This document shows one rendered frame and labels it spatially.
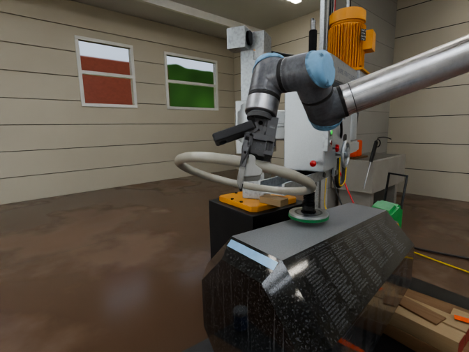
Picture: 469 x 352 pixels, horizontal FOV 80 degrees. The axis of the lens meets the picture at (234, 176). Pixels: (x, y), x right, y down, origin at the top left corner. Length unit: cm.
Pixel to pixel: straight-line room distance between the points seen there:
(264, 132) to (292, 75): 16
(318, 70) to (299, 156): 80
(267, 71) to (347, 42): 139
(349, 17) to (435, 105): 439
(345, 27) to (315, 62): 146
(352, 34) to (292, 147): 97
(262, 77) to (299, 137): 73
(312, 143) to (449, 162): 503
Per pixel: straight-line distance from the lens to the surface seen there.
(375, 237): 173
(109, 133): 722
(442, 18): 662
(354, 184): 446
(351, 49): 216
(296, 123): 148
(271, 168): 75
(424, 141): 641
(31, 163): 692
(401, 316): 218
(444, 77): 88
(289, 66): 77
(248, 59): 229
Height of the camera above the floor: 135
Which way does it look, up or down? 10 degrees down
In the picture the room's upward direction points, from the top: 1 degrees counter-clockwise
